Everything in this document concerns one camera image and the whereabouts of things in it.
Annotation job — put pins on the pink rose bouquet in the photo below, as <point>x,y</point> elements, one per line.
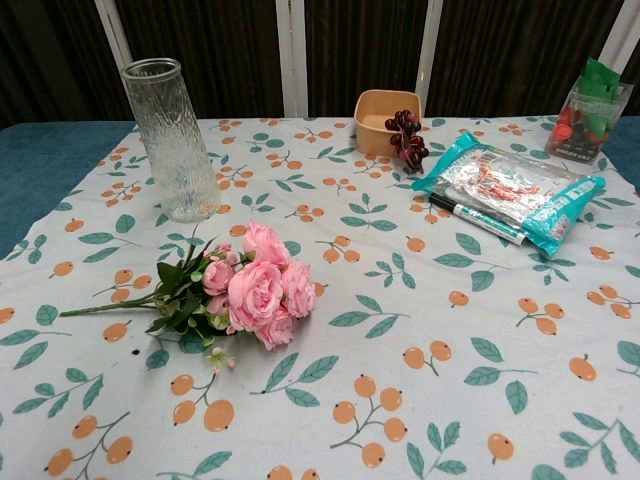
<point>252,295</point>

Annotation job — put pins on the clear textured glass vase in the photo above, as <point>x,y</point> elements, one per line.
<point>176,150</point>

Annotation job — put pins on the floral fruit print tablecloth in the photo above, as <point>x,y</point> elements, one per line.
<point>350,350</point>

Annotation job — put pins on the beige square bowl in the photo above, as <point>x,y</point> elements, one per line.
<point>375,125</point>

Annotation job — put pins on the dark red grape bunch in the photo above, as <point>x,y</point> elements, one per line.
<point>409,142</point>

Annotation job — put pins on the black white marker pen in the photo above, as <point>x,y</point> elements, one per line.
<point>475,220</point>

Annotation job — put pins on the teal silver snack packet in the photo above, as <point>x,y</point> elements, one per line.
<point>510,187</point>

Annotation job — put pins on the clear plastic box with items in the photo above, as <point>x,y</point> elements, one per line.
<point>585,125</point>

